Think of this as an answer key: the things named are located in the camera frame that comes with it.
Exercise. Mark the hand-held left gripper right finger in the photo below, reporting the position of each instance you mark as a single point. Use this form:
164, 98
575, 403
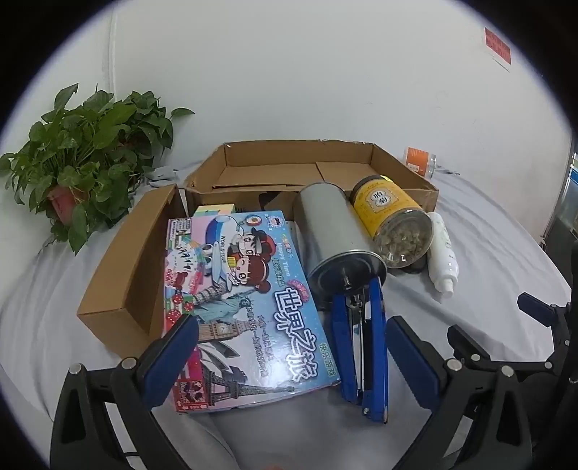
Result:
413, 361

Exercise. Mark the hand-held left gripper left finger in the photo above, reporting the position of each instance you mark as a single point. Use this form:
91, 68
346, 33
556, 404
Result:
167, 357

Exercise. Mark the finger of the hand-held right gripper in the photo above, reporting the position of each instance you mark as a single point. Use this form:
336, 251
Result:
487, 345
537, 306

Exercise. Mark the small cardboard box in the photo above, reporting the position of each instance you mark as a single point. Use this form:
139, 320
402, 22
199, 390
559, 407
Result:
113, 293

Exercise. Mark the white plastic bottle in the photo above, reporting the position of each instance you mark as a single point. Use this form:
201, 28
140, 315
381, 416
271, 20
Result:
445, 257

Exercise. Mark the blue cartoon board game box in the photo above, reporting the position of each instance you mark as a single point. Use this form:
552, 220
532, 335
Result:
271, 289

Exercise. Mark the pastel coloured small box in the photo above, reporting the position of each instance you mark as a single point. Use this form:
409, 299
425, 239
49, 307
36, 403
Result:
214, 209

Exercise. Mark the silver metal can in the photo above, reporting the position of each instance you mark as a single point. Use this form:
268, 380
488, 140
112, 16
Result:
329, 226

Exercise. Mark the yellow label clear jar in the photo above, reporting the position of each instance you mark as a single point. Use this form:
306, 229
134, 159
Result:
379, 203

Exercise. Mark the large cardboard box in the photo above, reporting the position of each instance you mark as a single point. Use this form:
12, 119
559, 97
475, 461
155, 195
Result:
271, 158

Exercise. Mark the grey table cloth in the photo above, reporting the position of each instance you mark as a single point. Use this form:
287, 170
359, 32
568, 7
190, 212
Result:
487, 253

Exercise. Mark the blue framed glass door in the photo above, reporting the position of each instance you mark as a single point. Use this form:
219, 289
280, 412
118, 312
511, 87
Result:
571, 180

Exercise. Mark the red plant pot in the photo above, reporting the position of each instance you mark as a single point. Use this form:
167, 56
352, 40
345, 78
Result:
63, 203

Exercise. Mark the orange label clear bottle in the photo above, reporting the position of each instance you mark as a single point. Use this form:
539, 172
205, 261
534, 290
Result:
415, 158

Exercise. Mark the green leafy potted plant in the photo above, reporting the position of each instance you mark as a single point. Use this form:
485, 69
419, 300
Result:
90, 135

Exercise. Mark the red wall sign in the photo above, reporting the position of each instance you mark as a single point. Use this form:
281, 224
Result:
496, 45

